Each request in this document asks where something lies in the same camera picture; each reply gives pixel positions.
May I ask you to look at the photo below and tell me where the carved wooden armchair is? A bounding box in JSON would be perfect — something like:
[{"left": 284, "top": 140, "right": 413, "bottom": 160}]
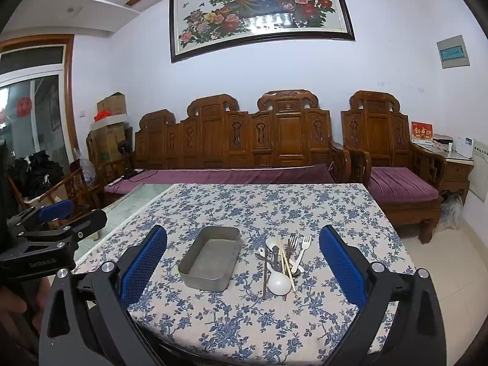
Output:
[{"left": 340, "top": 90, "right": 447, "bottom": 244}]

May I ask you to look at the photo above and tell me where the crumpled transparent plastic bag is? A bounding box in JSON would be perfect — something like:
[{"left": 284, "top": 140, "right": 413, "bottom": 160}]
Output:
[{"left": 78, "top": 158, "right": 96, "bottom": 195}]

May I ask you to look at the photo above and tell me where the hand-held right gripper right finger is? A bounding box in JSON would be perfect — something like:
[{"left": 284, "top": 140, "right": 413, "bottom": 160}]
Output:
[{"left": 318, "top": 225, "right": 447, "bottom": 366}]

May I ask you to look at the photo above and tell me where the rectangular metal tray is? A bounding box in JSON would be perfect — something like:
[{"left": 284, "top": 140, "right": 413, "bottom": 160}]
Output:
[{"left": 178, "top": 226, "right": 243, "bottom": 293}]

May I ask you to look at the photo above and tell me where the grey electrical panel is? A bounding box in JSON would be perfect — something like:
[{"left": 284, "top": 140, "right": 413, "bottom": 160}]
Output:
[{"left": 436, "top": 35, "right": 470, "bottom": 69}]

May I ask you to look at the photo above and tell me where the red gift box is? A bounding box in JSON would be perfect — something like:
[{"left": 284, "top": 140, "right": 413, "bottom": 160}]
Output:
[{"left": 411, "top": 121, "right": 434, "bottom": 142}]

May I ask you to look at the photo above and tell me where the wooden door frame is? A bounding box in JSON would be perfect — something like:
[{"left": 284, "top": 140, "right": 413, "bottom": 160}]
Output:
[{"left": 0, "top": 34, "right": 79, "bottom": 161}]

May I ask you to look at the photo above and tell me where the carved wooden sofa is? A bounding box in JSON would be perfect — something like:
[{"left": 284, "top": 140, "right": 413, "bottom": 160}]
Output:
[{"left": 131, "top": 89, "right": 351, "bottom": 184}]

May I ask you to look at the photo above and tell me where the white long plastic spoon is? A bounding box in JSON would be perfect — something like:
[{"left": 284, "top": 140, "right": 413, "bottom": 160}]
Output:
[{"left": 266, "top": 237, "right": 283, "bottom": 271}]

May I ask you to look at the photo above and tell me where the person's left hand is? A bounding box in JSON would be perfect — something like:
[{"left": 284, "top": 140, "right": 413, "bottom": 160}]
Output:
[{"left": 0, "top": 284, "right": 51, "bottom": 355}]

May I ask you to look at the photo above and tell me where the large cardboard box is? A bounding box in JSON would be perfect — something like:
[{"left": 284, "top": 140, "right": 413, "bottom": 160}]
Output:
[{"left": 88, "top": 124, "right": 128, "bottom": 164}]

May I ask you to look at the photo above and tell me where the white wall panel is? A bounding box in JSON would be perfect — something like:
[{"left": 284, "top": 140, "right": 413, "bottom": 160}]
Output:
[{"left": 468, "top": 147, "right": 488, "bottom": 203}]

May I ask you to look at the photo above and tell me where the small black fan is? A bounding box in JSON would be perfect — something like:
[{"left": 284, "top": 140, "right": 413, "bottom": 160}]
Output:
[{"left": 117, "top": 140, "right": 133, "bottom": 176}]

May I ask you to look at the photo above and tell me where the white plastic fork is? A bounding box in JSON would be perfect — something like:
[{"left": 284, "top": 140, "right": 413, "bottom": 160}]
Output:
[{"left": 292, "top": 235, "right": 312, "bottom": 275}]

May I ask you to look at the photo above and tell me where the blue floral tablecloth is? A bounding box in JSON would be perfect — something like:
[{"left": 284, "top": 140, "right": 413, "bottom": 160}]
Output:
[{"left": 72, "top": 183, "right": 417, "bottom": 366}]

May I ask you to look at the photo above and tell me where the metal fork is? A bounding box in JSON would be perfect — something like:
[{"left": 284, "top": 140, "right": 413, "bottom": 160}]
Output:
[{"left": 284, "top": 235, "right": 299, "bottom": 271}]

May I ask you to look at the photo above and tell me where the small cardboard box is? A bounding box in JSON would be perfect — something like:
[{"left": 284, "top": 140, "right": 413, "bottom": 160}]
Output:
[{"left": 97, "top": 92, "right": 127, "bottom": 117}]

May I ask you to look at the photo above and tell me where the white device box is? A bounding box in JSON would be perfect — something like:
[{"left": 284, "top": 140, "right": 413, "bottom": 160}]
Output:
[{"left": 457, "top": 136, "right": 474, "bottom": 160}]

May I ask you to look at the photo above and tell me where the purple sofa cushion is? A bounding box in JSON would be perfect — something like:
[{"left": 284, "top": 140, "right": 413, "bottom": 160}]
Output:
[{"left": 104, "top": 165, "right": 336, "bottom": 196}]

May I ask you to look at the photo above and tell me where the framed peacock flower painting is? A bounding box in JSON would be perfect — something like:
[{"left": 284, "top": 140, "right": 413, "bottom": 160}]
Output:
[{"left": 169, "top": 0, "right": 356, "bottom": 64}]

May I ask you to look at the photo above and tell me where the light wooden chopstick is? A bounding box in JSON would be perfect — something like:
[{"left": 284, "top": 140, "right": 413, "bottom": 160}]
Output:
[{"left": 279, "top": 238, "right": 296, "bottom": 293}]

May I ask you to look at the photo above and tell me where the purple armchair cushion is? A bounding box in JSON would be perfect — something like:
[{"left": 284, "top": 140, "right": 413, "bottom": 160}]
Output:
[{"left": 368, "top": 167, "right": 444, "bottom": 203}]

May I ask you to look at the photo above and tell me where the wooden side table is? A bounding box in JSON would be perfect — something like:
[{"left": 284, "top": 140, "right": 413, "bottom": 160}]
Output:
[{"left": 415, "top": 143, "right": 475, "bottom": 206}]

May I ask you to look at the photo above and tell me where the black clothing pile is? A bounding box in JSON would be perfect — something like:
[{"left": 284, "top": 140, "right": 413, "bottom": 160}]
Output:
[{"left": 9, "top": 152, "right": 63, "bottom": 199}]

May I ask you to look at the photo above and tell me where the clear plastic bag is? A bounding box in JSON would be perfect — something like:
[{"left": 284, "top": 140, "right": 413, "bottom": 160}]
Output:
[{"left": 438, "top": 194, "right": 465, "bottom": 231}]

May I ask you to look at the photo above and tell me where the white round plastic spoon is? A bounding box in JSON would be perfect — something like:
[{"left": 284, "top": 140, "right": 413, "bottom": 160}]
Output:
[{"left": 267, "top": 265, "right": 293, "bottom": 297}]

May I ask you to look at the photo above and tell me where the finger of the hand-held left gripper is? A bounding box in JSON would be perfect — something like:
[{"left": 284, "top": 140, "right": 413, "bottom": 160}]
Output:
[
  {"left": 23, "top": 208, "right": 108, "bottom": 242},
  {"left": 7, "top": 199, "right": 75, "bottom": 233}
]

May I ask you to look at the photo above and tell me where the white flat box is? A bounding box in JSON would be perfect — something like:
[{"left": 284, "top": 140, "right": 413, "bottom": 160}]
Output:
[{"left": 90, "top": 116, "right": 126, "bottom": 131}]

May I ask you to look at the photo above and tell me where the small metal spoon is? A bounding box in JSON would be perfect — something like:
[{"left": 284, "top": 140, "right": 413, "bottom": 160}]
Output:
[{"left": 255, "top": 247, "right": 281, "bottom": 273}]

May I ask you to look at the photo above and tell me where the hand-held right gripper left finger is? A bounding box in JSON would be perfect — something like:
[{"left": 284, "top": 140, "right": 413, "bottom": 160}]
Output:
[{"left": 38, "top": 224, "right": 168, "bottom": 366}]

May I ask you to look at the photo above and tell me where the wooden chair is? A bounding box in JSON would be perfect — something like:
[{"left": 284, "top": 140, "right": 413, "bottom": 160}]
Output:
[{"left": 8, "top": 160, "right": 105, "bottom": 233}]

